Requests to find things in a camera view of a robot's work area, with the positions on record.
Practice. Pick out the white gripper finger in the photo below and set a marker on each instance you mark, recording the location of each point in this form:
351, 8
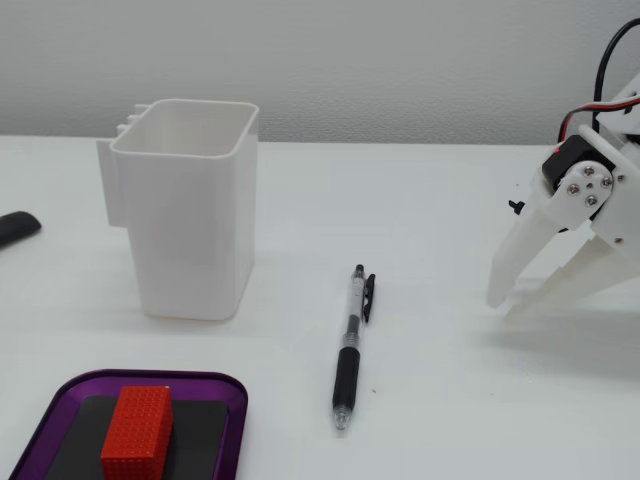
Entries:
575, 205
575, 280

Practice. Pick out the red studded block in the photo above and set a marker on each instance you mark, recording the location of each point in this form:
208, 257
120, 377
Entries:
137, 430

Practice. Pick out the purple metal tin box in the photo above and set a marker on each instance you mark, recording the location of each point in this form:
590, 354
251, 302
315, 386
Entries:
237, 415

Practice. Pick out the black clear retractable pen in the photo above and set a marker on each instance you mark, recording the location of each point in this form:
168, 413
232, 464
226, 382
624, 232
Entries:
348, 370

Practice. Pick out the black pad in tin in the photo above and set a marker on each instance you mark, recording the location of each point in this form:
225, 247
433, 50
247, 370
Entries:
200, 440

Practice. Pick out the black rounded object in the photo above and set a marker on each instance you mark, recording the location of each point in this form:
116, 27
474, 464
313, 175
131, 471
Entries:
17, 225

